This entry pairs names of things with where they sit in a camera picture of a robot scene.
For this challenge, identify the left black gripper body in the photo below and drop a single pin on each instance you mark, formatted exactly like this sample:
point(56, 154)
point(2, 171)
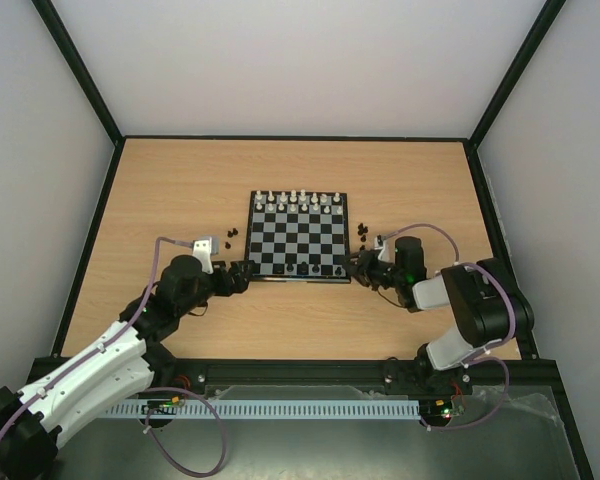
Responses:
point(225, 288)

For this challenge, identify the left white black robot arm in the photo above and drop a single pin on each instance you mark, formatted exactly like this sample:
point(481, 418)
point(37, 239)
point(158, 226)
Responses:
point(128, 358)

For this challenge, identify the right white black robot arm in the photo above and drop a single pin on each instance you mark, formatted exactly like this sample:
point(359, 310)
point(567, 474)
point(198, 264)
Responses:
point(488, 307)

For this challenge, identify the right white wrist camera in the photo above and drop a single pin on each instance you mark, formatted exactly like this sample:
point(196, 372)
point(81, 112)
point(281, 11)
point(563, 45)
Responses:
point(382, 249)

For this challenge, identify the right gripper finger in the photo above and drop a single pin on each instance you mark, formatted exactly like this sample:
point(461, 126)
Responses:
point(360, 275)
point(353, 259)

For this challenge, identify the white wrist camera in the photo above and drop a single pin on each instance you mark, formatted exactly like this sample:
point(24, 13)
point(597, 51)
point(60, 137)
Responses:
point(204, 249)
point(382, 249)

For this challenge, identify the light blue slotted cable duct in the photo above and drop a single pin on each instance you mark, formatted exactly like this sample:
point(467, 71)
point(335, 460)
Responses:
point(269, 410)

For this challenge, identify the black aluminium mounting rail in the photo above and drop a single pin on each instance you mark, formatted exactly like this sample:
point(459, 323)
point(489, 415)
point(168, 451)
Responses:
point(390, 376)

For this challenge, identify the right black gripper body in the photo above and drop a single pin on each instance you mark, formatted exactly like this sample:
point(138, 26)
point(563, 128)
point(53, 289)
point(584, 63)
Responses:
point(368, 266)

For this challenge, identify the black and grey chessboard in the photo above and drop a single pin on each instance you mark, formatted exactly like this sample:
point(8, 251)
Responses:
point(275, 239)

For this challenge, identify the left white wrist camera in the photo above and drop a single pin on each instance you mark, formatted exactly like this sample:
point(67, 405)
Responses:
point(204, 249)

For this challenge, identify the black enclosure frame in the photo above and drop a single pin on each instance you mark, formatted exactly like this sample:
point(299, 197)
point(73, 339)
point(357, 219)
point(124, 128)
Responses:
point(529, 369)

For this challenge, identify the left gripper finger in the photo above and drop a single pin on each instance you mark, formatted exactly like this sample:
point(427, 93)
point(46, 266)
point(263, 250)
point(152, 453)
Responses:
point(243, 267)
point(242, 282)

